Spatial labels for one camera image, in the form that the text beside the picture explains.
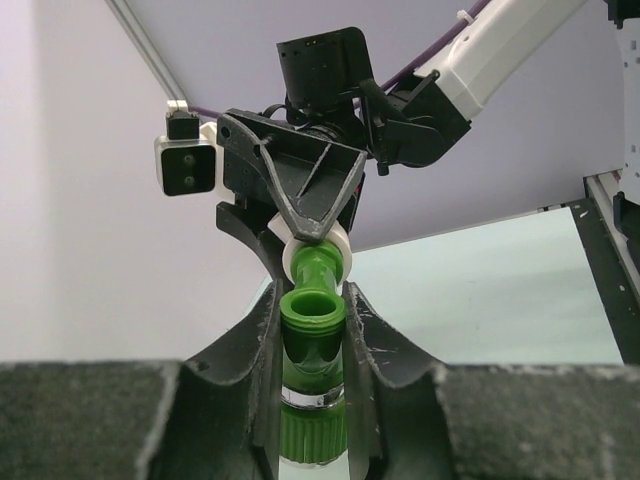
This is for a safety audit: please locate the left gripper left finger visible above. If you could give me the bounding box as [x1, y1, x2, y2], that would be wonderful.
[147, 281, 283, 479]

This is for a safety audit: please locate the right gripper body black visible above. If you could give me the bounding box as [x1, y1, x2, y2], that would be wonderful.
[215, 107, 366, 236]

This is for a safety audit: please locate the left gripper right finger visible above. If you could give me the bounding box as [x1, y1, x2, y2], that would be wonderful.
[342, 282, 459, 479]

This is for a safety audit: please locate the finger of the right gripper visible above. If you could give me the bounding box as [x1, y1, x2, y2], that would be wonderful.
[216, 199, 290, 293]
[218, 112, 369, 246]

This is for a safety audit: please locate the white straight pipe fitting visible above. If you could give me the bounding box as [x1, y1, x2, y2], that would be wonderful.
[267, 214, 353, 289]

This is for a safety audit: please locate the green plastic faucet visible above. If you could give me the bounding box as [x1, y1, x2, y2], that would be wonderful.
[279, 260, 347, 465]

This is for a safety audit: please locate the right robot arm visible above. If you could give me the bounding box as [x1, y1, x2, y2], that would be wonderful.
[216, 1, 580, 282]

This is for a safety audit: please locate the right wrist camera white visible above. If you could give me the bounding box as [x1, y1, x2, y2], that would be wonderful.
[154, 99, 217, 197]

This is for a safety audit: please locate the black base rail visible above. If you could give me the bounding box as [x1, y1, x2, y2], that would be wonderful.
[569, 171, 639, 366]

